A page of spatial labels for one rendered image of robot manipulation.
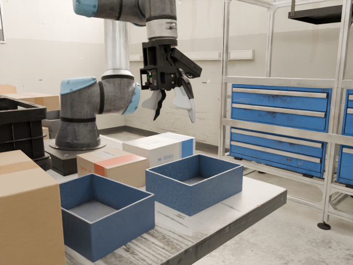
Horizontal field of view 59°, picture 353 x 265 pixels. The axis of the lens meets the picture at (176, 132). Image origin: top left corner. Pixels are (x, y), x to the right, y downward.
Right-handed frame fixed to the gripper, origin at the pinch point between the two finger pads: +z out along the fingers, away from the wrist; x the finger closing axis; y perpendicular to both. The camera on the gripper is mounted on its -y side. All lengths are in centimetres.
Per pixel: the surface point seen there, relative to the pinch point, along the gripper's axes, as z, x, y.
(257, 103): 7, -66, -140
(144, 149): 7.8, -10.3, 2.5
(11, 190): 2.8, 16.1, 43.3
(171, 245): 19.1, 18.6, 19.6
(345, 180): 53, -7, -142
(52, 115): 1, -95, -6
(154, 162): 11.6, -8.8, 0.7
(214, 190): 15.1, 13.6, 1.3
